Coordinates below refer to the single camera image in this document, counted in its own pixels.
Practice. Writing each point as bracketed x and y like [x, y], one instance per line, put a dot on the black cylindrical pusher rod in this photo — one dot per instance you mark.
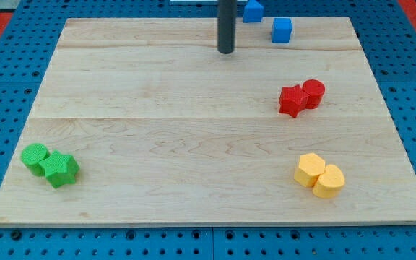
[226, 22]

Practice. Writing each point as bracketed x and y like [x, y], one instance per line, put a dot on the blue cube block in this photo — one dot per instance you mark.
[282, 28]

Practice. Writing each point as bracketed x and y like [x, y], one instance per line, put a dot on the blue triangular block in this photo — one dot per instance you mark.
[253, 12]

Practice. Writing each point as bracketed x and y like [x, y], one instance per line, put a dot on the red star block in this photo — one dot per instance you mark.
[292, 100]

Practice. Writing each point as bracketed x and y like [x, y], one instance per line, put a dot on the red cylinder block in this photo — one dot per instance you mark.
[315, 89]

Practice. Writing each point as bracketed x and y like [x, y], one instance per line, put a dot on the light wooden board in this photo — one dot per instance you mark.
[169, 132]

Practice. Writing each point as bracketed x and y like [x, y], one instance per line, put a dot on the yellow hexagon block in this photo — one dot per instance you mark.
[310, 166]

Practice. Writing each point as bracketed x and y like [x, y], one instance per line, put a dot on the yellow heart block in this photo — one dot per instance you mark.
[330, 183]

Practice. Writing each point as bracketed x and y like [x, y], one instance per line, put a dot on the green star block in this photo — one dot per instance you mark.
[60, 169]

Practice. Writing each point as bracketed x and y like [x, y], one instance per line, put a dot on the green cylinder block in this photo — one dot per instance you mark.
[31, 157]

